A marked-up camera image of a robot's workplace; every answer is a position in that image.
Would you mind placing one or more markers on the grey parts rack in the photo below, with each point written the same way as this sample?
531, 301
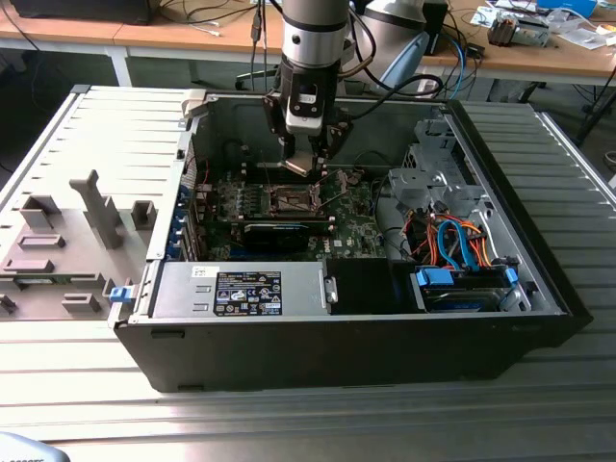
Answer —
62, 226

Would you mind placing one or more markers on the CPU socket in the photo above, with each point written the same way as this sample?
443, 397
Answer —
289, 195

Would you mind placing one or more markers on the blue box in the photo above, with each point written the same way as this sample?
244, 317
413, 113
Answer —
568, 5

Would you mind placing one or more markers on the clear plastic bag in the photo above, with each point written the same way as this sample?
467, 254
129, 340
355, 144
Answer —
584, 38

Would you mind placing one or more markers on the black desktop speaker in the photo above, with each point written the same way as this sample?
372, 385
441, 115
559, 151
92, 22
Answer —
438, 29

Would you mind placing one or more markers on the white paper sheets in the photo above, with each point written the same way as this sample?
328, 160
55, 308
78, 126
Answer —
486, 17

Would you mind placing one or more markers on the hard disk in blue carrier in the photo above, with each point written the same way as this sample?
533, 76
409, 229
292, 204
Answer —
457, 298

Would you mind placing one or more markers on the blue plastic clip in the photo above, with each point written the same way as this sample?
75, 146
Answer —
120, 294

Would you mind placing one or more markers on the metal locking lever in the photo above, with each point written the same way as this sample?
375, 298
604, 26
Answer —
265, 177

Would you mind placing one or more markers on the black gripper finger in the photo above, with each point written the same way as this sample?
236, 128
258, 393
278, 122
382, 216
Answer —
272, 113
337, 137

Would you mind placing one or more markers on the long wooden desk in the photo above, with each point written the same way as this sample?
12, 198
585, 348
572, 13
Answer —
168, 33

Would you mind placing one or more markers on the silver green CPU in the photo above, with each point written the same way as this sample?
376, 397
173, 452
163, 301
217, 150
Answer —
297, 163

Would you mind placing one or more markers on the black PC case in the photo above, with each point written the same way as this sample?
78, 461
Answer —
289, 351

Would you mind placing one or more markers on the beige case latch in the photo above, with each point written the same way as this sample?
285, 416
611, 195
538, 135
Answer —
192, 103

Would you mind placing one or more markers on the silver power supply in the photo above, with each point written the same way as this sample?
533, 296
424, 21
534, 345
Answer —
183, 289

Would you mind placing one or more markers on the grey rounded device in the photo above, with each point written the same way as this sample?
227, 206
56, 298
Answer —
24, 450

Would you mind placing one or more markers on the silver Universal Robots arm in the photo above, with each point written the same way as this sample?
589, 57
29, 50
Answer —
313, 38

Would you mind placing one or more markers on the black device case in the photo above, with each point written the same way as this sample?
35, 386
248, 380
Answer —
82, 9

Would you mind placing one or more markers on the silver drive cage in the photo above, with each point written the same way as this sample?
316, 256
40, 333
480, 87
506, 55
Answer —
414, 187

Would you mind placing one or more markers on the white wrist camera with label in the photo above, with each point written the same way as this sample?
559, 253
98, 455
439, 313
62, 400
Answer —
303, 118

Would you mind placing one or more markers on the green motherboard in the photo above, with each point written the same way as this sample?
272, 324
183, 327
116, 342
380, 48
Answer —
356, 226

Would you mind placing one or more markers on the copper finned CPU cooler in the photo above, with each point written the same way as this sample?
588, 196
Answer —
503, 31

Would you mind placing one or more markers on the silver optical drive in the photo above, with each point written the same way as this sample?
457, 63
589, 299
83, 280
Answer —
534, 33

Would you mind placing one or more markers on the black graphics card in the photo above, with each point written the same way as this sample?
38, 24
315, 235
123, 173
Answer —
274, 238

